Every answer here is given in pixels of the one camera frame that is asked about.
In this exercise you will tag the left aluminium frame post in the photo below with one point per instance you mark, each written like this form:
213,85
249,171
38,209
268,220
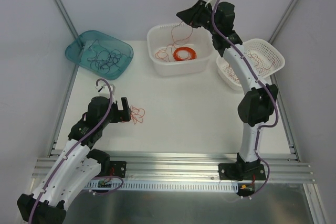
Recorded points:
35,75

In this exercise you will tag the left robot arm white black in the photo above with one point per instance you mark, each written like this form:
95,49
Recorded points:
78,163

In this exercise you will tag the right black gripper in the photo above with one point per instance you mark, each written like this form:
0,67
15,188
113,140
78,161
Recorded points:
196,14

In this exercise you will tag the white slotted cable duct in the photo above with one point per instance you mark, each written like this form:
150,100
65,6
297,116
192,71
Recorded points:
212,186

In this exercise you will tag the aluminium mounting rail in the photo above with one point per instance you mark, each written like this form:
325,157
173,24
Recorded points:
179,167

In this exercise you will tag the white perforated plastic basket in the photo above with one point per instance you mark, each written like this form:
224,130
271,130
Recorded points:
265,58

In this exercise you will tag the ball of wires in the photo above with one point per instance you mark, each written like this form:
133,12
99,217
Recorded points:
137,115

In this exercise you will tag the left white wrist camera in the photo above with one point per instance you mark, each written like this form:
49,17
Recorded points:
106,90

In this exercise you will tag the teal transparent plastic bin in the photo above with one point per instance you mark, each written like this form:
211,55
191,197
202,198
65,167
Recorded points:
103,55

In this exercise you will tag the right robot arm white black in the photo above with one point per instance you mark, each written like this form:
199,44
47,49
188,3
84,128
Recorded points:
259,101

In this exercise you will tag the white solid plastic tub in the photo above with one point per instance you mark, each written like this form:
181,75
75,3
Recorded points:
179,49

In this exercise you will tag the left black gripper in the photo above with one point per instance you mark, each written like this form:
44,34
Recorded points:
118,112

